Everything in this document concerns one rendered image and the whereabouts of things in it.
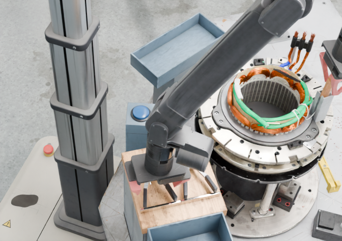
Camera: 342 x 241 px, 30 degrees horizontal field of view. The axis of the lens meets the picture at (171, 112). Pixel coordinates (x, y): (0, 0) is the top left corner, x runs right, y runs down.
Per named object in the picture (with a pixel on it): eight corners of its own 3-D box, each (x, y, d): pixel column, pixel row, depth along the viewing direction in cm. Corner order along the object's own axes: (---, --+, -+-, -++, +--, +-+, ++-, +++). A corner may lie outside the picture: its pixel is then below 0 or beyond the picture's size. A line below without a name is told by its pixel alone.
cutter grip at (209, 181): (217, 191, 137) (218, 187, 136) (214, 192, 137) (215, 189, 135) (207, 177, 139) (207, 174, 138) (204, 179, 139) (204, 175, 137)
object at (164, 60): (191, 79, 196) (199, 11, 173) (215, 99, 191) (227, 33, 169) (130, 119, 185) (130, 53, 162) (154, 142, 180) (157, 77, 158)
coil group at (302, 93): (306, 107, 149) (310, 96, 146) (299, 109, 149) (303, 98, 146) (294, 88, 153) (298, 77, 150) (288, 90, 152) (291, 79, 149)
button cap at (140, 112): (149, 107, 156) (149, 104, 155) (148, 120, 153) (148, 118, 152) (133, 106, 156) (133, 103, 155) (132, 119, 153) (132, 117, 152)
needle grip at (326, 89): (328, 97, 143) (337, 79, 138) (323, 100, 142) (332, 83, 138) (322, 93, 144) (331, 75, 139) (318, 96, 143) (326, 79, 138)
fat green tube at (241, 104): (268, 130, 140) (270, 125, 138) (252, 134, 139) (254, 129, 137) (242, 82, 148) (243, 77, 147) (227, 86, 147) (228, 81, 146)
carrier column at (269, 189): (268, 215, 165) (283, 172, 149) (259, 217, 165) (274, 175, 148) (264, 207, 167) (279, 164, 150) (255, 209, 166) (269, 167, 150)
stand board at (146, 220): (226, 215, 138) (227, 210, 136) (142, 234, 134) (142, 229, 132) (199, 142, 149) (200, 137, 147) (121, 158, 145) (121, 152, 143)
